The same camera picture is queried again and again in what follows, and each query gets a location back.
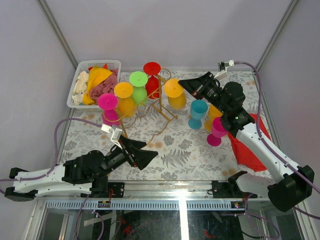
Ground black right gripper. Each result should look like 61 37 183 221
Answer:
178 72 229 115

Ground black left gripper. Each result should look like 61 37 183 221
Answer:
99 136 160 181

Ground orange wine glass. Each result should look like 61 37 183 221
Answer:
204 104 223 132
114 82 136 118
164 78 187 110

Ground blue wine glass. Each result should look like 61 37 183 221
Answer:
188 99 208 130

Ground magenta wine glass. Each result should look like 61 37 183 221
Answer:
206 117 228 147
97 93 121 126

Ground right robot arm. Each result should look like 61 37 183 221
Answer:
178 72 315 212

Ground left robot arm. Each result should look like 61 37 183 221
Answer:
4 136 158 202

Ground red wine glass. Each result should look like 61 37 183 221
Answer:
143 61 161 99

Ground green wine glass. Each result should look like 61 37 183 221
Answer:
129 71 148 106

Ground floral tablecloth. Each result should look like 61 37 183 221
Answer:
58 70 288 181

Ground dusty pink cloth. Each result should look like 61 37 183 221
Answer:
89 68 119 101

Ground cream floral cloth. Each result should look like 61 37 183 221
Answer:
72 71 89 105

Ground yellow cloth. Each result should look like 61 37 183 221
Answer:
82 66 113 106

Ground red folded cloth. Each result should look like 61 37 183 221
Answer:
229 113 272 172

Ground white plastic laundry basket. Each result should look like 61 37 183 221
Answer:
66 59 122 112

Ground gold wire glass rack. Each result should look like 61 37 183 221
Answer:
115 67 178 144

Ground aluminium mounting rail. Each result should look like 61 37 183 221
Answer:
44 179 307 211

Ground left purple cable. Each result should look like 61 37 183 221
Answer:
0 117 103 196

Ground purple cable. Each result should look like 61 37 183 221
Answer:
233 60 320 221
0 117 103 196

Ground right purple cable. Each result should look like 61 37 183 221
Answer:
233 60 320 221

